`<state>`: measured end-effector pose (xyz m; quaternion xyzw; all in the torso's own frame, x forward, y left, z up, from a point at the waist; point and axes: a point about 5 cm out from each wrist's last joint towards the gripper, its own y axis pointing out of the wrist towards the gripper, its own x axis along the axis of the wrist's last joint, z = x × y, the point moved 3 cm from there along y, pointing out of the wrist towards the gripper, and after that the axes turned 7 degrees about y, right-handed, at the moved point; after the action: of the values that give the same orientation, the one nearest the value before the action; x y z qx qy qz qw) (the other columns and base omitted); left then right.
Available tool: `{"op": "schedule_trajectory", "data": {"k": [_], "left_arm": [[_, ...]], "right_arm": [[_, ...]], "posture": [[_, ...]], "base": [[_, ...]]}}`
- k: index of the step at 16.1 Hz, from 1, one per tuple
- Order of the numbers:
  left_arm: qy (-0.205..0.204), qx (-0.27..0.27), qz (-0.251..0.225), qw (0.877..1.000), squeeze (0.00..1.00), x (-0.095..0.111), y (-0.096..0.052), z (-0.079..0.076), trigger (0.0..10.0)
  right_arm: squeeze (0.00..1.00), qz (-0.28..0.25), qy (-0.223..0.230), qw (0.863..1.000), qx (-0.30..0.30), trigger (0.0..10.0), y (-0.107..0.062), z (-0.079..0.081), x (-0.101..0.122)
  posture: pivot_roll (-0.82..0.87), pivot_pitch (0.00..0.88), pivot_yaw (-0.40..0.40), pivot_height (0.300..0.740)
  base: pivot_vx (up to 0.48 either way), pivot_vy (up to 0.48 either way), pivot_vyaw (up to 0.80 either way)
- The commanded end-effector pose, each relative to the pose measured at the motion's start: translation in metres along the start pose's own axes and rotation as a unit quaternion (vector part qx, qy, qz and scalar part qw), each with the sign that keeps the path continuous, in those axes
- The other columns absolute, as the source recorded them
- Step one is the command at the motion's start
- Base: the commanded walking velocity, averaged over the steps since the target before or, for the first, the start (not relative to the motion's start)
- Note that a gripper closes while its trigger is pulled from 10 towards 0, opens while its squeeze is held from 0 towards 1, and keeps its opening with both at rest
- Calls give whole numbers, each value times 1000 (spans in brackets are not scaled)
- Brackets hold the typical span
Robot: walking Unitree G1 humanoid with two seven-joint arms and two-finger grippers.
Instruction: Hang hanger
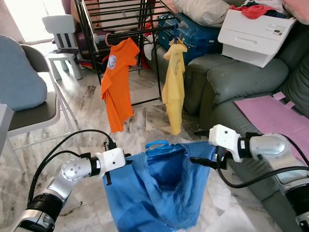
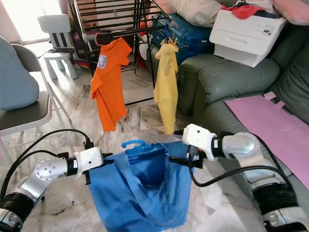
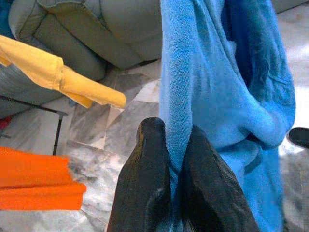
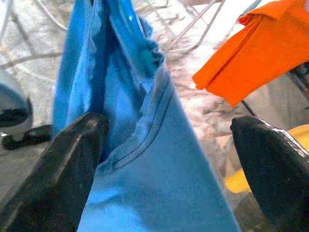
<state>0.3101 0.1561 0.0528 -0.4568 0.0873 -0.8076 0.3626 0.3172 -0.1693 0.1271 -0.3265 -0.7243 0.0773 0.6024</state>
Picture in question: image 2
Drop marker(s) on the blue shirt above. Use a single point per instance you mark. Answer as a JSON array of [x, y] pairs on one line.
[[125, 198]]

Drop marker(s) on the blue plastic clothes hanger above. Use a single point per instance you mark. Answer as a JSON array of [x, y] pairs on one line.
[[133, 145]]

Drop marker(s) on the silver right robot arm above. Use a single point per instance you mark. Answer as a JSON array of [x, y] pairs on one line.
[[251, 150]]

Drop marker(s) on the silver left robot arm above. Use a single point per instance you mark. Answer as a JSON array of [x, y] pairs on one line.
[[38, 181]]

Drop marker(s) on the dark blue clothes hanger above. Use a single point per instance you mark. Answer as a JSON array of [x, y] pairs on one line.
[[168, 36]]

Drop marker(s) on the pink clothes hanger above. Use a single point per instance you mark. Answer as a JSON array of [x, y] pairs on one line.
[[97, 39]]

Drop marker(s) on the yellow t-shirt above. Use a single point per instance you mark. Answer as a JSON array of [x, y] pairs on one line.
[[166, 92]]

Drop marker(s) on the pink mat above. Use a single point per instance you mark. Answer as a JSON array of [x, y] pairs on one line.
[[270, 125]]

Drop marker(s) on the grey-green leather sofa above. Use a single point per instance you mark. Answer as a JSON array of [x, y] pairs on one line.
[[227, 82]]

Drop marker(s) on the dark seat folding chair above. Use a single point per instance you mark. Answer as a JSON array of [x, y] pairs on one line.
[[29, 118]]

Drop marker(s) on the orange t-shirt with round badge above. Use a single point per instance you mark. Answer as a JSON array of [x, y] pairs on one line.
[[110, 87]]

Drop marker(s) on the blue hard suitcase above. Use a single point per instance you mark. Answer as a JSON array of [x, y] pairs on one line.
[[190, 38]]

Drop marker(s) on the blue chair cushion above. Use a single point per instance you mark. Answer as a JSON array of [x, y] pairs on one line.
[[17, 77]]

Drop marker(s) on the white printer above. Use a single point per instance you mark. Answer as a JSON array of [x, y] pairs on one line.
[[246, 38]]

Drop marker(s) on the pale grey child chair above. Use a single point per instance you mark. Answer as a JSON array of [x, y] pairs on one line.
[[57, 36]]

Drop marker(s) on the beige pillow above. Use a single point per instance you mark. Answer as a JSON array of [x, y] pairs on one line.
[[195, 10]]

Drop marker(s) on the red cloth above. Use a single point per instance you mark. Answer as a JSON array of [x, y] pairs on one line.
[[248, 10]]

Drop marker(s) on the black metal drying rack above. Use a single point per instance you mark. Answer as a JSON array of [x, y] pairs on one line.
[[111, 17]]

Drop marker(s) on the pink pillow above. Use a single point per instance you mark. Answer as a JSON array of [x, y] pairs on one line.
[[292, 9]]

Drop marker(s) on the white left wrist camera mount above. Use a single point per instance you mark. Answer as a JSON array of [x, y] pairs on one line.
[[88, 160]]

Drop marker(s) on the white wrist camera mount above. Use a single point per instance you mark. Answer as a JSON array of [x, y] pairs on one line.
[[88, 160], [200, 137]]

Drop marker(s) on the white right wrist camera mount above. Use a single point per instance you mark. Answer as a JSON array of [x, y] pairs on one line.
[[200, 137]]

